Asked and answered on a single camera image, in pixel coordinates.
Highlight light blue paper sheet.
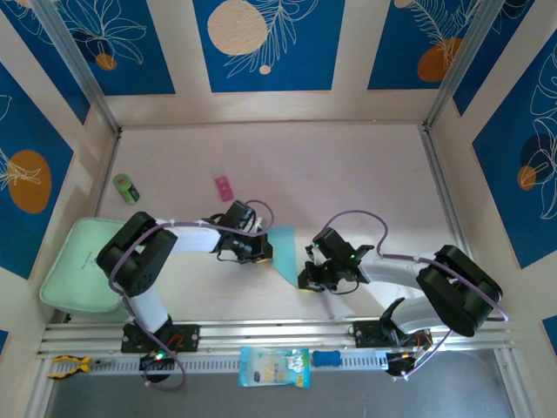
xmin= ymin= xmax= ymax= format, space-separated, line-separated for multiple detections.
xmin=265 ymin=224 xmax=305 ymax=291

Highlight pink plastic case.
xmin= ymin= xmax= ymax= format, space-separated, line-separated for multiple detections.
xmin=211 ymin=167 xmax=235 ymax=204

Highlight blue bone-shaped sponge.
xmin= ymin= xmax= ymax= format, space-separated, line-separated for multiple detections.
xmin=312 ymin=349 xmax=341 ymax=368

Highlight wet wipes packet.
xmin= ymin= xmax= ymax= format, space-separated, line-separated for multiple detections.
xmin=238 ymin=346 xmax=312 ymax=389

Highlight green bottle with black label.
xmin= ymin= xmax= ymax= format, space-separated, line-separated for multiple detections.
xmin=112 ymin=172 xmax=142 ymax=206

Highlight black controller board with LED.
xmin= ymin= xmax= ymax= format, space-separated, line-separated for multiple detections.
xmin=138 ymin=351 xmax=176 ymax=384

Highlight mint green container lid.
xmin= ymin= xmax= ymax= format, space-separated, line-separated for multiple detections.
xmin=38 ymin=217 xmax=131 ymax=322

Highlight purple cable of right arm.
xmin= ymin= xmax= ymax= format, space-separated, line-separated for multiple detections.
xmin=321 ymin=210 xmax=510 ymax=381

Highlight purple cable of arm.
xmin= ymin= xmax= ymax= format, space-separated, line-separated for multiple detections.
xmin=108 ymin=199 xmax=275 ymax=393
xmin=321 ymin=210 xmax=510 ymax=381

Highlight aluminium front rail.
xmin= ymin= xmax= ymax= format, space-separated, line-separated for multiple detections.
xmin=37 ymin=313 xmax=513 ymax=359

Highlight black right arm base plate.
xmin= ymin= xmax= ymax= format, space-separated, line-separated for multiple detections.
xmin=347 ymin=320 xmax=393 ymax=349

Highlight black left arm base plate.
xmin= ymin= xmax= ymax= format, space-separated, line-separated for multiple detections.
xmin=120 ymin=322 xmax=201 ymax=354

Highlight black controller board with wires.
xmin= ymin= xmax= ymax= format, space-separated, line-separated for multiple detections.
xmin=385 ymin=343 xmax=432 ymax=382

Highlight slotted grey cable duct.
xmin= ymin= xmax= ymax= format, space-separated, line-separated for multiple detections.
xmin=46 ymin=347 xmax=391 ymax=379

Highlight aluminium side rail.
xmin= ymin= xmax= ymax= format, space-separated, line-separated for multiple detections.
xmin=93 ymin=130 xmax=123 ymax=219
xmin=419 ymin=128 xmax=484 ymax=271

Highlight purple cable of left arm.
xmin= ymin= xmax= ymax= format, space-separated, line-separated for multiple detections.
xmin=108 ymin=199 xmax=275 ymax=393

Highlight yellow-handled pliers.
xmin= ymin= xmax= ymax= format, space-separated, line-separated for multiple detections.
xmin=47 ymin=354 xmax=117 ymax=380

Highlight aluminium corner post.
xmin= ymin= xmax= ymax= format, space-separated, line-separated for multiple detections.
xmin=32 ymin=0 xmax=122 ymax=135
xmin=424 ymin=0 xmax=508 ymax=131

